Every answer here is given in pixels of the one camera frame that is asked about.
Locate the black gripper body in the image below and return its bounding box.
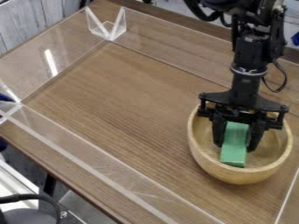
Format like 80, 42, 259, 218
195, 64, 291, 130

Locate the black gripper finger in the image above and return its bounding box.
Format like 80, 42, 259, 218
212, 114, 227, 147
247, 119, 267, 152

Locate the green rectangular block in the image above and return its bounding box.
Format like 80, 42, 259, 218
219, 122, 248, 168

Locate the brown wooden bowl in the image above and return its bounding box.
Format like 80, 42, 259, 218
187, 108, 294, 185

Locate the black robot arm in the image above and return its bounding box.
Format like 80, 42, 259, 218
183, 0, 288, 151

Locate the blue object at right edge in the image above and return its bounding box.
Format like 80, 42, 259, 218
291, 32, 299, 46

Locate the black table leg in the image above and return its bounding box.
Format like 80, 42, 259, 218
43, 174, 57, 196

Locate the black chair at corner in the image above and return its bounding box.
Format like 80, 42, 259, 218
0, 193, 85, 224

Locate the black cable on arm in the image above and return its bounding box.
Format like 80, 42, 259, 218
260, 59, 290, 95

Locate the clear acrylic enclosure wall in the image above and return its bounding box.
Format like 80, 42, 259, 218
0, 0, 299, 224

